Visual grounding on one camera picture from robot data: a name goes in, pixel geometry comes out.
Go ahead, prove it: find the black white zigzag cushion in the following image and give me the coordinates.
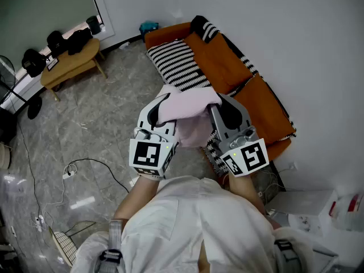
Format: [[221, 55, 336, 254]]
[[189, 15, 221, 44]]

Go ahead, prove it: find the beige round basket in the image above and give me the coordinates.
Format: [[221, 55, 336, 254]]
[[0, 142, 13, 171]]

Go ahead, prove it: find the white power strip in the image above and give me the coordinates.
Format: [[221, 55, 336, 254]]
[[61, 163, 78, 180]]

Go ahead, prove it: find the black floor cable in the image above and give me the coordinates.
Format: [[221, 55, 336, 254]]
[[66, 158, 130, 193]]

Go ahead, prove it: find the grey left shoulder strap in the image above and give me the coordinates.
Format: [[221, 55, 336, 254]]
[[98, 220, 124, 273]]

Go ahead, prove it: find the white plug adapter with cables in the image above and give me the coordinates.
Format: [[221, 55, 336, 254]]
[[30, 214, 48, 233]]

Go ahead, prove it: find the black white striped throw blanket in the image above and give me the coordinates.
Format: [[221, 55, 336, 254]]
[[146, 38, 231, 177]]

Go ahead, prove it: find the person's white shirt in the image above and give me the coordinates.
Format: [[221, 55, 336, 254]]
[[70, 175, 314, 273]]

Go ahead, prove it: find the teal storage box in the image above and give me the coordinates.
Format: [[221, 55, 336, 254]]
[[139, 20, 160, 43]]

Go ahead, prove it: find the orange sofa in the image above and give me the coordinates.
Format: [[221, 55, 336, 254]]
[[144, 21, 297, 162]]

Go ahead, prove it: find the person's right forearm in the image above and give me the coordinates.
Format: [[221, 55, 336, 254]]
[[226, 171, 267, 216]]

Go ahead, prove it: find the pink cloth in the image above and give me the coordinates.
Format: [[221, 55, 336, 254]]
[[155, 84, 224, 149]]

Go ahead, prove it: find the person's left forearm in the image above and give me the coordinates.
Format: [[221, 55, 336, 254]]
[[113, 174, 166, 225]]

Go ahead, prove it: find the oval wooden coffee table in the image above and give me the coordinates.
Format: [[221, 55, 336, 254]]
[[40, 38, 109, 102]]

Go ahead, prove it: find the black bag with clear window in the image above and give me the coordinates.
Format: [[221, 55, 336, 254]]
[[21, 48, 48, 78]]

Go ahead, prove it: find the white wire rack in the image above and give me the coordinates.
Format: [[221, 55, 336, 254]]
[[47, 220, 98, 267]]

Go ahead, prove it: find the small framed card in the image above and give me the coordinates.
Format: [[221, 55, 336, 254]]
[[46, 57, 60, 72]]

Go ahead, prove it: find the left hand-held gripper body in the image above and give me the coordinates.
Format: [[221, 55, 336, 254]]
[[129, 93, 179, 179]]

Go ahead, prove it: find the clear red label plastic bottle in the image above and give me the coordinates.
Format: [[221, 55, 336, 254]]
[[329, 192, 364, 233]]

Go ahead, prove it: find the black cap-shaped bag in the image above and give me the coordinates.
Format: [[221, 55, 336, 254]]
[[46, 30, 69, 59]]

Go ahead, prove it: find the black box-shaped object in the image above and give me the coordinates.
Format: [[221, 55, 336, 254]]
[[0, 106, 18, 145]]

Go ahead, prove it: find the long thin floor cable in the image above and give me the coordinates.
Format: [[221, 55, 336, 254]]
[[16, 120, 44, 219]]

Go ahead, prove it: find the black waste bin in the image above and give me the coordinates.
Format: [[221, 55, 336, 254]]
[[85, 15, 102, 36]]

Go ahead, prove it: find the grey shoulder strap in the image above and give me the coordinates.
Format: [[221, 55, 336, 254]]
[[98, 220, 124, 273], [274, 238, 303, 273]]

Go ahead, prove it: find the grey right shoulder strap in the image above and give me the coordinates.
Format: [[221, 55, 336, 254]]
[[274, 238, 303, 273]]

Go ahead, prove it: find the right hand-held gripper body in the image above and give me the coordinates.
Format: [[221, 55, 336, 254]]
[[209, 94, 270, 179]]

